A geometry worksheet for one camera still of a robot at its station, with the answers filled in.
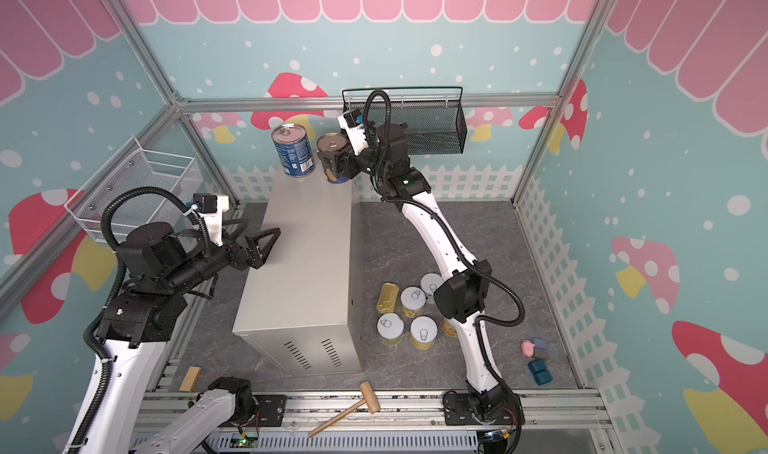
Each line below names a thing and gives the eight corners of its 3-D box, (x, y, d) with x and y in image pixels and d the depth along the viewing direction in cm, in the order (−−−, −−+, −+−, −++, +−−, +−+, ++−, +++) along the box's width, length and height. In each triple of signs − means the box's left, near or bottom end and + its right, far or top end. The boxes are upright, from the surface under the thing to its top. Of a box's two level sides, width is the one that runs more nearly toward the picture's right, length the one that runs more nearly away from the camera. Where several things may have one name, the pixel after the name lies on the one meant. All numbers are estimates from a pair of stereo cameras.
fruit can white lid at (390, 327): (376, 346, 86) (375, 339, 81) (377, 320, 91) (376, 312, 86) (404, 346, 86) (404, 339, 81) (403, 320, 91) (404, 312, 86)
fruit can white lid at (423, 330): (410, 350, 86) (411, 343, 81) (409, 324, 91) (410, 315, 86) (436, 350, 86) (439, 343, 81) (434, 324, 91) (436, 315, 86)
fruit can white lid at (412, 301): (400, 318, 92) (401, 309, 87) (400, 295, 97) (400, 286, 92) (424, 318, 92) (426, 309, 87) (423, 295, 97) (424, 286, 92)
